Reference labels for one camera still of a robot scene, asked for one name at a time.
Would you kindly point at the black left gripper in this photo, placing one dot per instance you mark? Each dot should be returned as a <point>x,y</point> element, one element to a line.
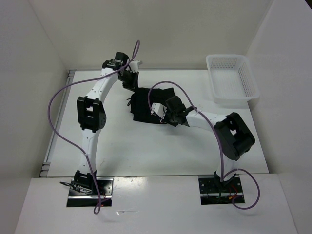
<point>133,86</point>

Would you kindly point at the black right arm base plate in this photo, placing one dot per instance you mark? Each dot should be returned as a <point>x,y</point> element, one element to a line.
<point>210,194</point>

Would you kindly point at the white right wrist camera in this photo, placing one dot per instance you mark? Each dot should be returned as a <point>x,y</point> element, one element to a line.
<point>159,110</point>

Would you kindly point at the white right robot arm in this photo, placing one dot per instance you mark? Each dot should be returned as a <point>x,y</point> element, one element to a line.
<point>233,136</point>

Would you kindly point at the white plastic mesh basket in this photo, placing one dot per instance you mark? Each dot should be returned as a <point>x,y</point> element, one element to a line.
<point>231,77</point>

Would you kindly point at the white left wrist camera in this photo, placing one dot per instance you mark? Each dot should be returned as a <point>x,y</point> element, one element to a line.
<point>134,65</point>

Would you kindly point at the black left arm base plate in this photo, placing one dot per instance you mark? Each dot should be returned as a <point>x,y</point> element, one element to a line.
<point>79,196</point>

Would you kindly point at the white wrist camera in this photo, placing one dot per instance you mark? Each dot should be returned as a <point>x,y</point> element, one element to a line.
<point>134,65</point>
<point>159,110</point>

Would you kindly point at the black shorts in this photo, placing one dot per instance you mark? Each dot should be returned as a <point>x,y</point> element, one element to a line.
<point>139,106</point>

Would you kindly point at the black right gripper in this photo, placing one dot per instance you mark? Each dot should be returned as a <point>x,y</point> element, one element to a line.
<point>165,120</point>

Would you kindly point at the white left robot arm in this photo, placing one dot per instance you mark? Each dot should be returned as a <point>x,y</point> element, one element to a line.
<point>92,117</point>

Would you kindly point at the aluminium table edge rail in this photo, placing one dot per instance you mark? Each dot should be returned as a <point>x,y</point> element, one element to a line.
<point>63,95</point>

